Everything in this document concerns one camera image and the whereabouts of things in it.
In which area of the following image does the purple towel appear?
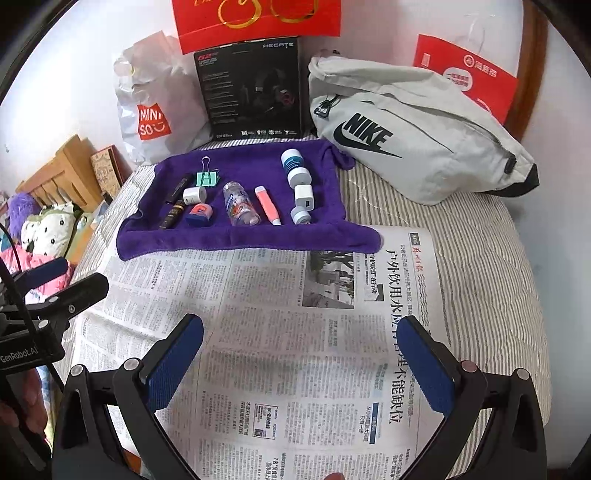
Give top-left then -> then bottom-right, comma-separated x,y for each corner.
115,138 -> 382,261

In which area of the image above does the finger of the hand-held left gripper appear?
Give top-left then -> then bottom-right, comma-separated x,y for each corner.
25,273 -> 110,324
14,256 -> 70,288

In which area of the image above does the brown wooden bed frame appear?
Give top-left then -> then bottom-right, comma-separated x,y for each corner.
503,0 -> 550,144

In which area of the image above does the green binder clip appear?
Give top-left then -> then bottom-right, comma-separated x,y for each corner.
196,156 -> 220,188

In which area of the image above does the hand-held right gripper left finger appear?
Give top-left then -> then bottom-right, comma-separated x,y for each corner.
51,313 -> 205,480

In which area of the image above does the pink and white tube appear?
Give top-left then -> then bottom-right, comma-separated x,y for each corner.
254,185 -> 283,226

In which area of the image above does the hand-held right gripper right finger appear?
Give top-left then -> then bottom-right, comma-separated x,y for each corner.
396,315 -> 548,480

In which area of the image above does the grey waist bag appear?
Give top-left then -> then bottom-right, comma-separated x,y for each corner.
307,54 -> 540,206

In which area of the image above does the white plastic bag red logo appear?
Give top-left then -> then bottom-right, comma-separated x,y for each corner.
112,31 -> 213,166

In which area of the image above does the white spotted plush toy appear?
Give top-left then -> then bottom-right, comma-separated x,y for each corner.
21,205 -> 77,257

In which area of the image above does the clear plastic bottle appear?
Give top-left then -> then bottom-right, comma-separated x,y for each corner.
222,181 -> 262,228

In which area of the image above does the white jar with teal label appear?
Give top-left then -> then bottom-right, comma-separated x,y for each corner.
280,148 -> 305,174

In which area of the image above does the red paper bag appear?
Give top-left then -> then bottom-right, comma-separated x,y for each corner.
412,33 -> 520,127

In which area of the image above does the person's left hand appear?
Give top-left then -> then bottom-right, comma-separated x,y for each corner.
0,369 -> 49,435

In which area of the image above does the pink cloth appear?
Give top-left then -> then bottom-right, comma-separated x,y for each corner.
0,244 -> 70,296

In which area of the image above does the black cable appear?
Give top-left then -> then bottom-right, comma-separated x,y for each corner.
0,224 -> 38,333

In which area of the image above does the newspaper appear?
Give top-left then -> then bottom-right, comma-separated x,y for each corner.
60,226 -> 455,480

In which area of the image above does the red gift bag gold print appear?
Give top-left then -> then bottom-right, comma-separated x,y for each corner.
172,0 -> 343,55

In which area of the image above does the black and gold tube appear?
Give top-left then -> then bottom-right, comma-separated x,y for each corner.
159,173 -> 195,230

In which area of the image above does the purple plush toy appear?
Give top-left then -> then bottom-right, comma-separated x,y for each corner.
7,193 -> 42,236

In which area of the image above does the light wooden headboard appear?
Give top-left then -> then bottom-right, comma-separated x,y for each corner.
16,135 -> 105,210

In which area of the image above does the blue and pink tin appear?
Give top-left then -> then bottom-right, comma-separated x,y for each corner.
186,203 -> 214,227

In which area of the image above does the black headphone box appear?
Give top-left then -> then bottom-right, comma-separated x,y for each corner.
193,36 -> 305,143

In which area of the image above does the patterned tan box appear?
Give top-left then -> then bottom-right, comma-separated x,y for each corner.
90,145 -> 125,204

